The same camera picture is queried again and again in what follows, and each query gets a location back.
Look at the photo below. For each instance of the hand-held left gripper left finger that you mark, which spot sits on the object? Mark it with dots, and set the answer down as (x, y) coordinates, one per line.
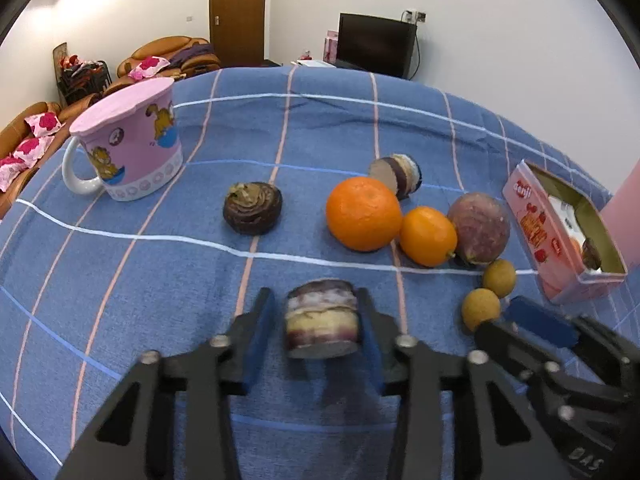
(257, 342)

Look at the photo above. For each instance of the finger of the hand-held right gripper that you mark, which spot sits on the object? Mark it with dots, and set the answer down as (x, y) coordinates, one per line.
(540, 322)
(515, 347)

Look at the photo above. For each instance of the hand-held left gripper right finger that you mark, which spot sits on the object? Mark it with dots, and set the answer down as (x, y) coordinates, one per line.
(372, 347)

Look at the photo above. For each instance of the yellow longan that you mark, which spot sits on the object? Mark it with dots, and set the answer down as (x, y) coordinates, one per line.
(499, 277)
(480, 310)

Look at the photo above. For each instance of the pink tin box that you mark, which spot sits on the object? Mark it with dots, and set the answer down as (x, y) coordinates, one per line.
(540, 240)

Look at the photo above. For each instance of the purple passion fruit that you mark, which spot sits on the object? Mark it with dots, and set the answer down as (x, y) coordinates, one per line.
(480, 227)

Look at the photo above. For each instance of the small orange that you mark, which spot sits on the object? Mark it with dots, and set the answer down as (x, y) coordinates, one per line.
(427, 237)

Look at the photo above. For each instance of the dark brown water chestnut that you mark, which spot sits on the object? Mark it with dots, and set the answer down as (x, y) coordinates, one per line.
(252, 210)
(592, 255)

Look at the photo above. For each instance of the large orange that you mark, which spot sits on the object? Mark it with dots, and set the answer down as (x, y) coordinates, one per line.
(364, 212)

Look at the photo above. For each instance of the blue plaid blanket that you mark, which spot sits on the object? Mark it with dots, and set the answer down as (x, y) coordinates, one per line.
(310, 125)

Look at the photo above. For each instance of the pink cartoon mug with lid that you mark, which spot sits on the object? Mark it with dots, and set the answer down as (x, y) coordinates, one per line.
(135, 150)

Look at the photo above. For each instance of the white set-top box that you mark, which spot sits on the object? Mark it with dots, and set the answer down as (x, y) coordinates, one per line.
(315, 63)

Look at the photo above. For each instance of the purple cloth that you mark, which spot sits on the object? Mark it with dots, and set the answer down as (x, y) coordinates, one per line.
(197, 57)

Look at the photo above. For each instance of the pink floral pillow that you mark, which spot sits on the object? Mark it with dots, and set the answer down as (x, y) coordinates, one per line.
(12, 172)
(147, 67)
(32, 150)
(46, 124)

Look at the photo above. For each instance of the black television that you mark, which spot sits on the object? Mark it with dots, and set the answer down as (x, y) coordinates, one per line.
(375, 45)

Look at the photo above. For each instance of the orange leather armchair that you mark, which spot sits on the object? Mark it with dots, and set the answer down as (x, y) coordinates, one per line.
(160, 47)

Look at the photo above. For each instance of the black rack with clothes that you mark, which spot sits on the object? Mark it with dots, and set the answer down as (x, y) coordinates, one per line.
(82, 77)

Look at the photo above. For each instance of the orange leather sofa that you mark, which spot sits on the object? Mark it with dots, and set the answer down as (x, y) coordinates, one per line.
(20, 120)

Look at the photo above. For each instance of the brown wooden door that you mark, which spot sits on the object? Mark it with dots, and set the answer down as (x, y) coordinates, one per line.
(237, 15)

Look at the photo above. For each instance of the white wall socket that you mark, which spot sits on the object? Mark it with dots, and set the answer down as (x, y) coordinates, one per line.
(415, 15)

